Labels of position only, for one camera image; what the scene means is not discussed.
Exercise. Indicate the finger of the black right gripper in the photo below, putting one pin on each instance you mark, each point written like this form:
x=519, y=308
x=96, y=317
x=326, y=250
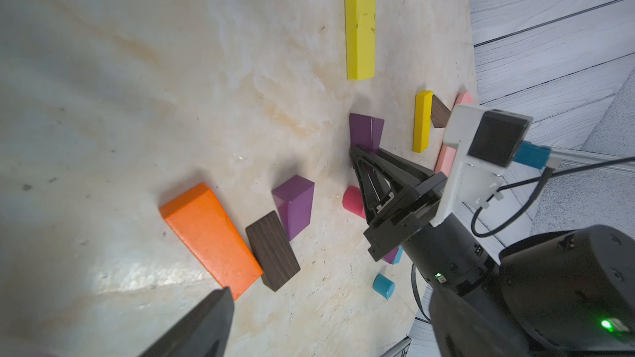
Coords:
x=375, y=188
x=392, y=167

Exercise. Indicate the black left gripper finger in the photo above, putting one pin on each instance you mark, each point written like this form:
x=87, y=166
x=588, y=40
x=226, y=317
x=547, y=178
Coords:
x=204, y=331

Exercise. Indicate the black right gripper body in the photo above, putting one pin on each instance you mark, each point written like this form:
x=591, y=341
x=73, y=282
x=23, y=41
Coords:
x=410, y=210

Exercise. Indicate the purple triangular block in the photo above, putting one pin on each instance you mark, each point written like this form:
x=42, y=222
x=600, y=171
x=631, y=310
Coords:
x=390, y=257
x=366, y=131

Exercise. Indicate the purple rectangular block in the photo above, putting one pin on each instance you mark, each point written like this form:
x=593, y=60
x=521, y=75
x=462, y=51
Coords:
x=294, y=202

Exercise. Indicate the teal rectangular block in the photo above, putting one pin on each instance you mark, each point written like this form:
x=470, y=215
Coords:
x=398, y=255

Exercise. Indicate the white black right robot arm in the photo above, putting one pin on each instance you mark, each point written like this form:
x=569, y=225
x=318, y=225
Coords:
x=562, y=293

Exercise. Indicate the pink cylinder block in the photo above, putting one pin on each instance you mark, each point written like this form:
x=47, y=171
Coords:
x=352, y=201

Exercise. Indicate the pink plastic tray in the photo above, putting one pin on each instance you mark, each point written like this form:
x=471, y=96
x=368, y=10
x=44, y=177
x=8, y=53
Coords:
x=452, y=136

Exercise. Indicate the teal cylinder block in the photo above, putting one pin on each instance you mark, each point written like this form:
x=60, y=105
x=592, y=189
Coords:
x=383, y=286

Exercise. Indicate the yellow rectangular block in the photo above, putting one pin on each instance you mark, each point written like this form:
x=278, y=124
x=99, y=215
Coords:
x=422, y=121

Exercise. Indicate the dark brown triangular block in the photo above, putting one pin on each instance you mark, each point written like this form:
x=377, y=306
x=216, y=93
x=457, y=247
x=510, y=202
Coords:
x=440, y=113

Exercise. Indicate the dark brown rectangular block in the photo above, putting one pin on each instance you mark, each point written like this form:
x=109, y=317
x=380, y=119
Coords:
x=272, y=250

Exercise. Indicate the orange rectangular block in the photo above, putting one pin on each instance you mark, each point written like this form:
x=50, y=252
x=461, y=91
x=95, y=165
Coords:
x=200, y=221

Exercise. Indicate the long yellow block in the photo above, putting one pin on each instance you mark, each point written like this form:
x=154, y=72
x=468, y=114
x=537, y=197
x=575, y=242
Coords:
x=360, y=19

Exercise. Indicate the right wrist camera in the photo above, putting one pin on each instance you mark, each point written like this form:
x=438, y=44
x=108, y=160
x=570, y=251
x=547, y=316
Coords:
x=484, y=153

